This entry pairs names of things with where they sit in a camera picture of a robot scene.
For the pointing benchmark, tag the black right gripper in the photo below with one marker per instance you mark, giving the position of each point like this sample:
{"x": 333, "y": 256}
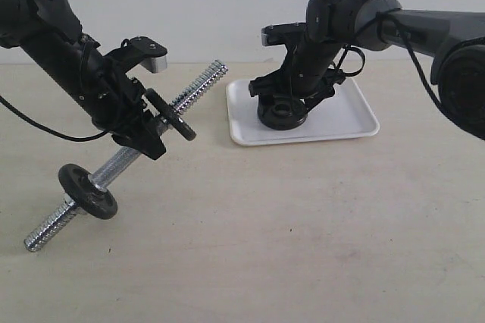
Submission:
{"x": 302, "y": 73}

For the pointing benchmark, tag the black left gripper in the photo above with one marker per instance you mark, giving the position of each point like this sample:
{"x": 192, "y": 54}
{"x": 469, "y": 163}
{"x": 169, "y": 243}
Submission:
{"x": 114, "y": 102}

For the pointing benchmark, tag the black weight plate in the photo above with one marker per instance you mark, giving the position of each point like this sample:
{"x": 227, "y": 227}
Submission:
{"x": 168, "y": 113}
{"x": 286, "y": 114}

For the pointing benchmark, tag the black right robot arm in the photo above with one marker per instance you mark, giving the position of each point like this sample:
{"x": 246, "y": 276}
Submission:
{"x": 453, "y": 39}

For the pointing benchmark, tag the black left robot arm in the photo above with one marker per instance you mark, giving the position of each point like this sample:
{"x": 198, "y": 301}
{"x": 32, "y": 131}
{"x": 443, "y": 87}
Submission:
{"x": 52, "y": 35}

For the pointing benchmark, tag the white plastic tray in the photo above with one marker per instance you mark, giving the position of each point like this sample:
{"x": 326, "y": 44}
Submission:
{"x": 347, "y": 115}

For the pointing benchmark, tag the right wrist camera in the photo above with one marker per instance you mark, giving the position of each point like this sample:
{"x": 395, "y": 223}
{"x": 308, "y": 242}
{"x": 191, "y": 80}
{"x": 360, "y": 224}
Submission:
{"x": 282, "y": 34}

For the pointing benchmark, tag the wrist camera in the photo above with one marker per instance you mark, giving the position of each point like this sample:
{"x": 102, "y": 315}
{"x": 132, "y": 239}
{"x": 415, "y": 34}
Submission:
{"x": 282, "y": 34}
{"x": 139, "y": 50}

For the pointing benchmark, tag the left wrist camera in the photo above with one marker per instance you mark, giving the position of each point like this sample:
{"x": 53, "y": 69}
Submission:
{"x": 139, "y": 50}

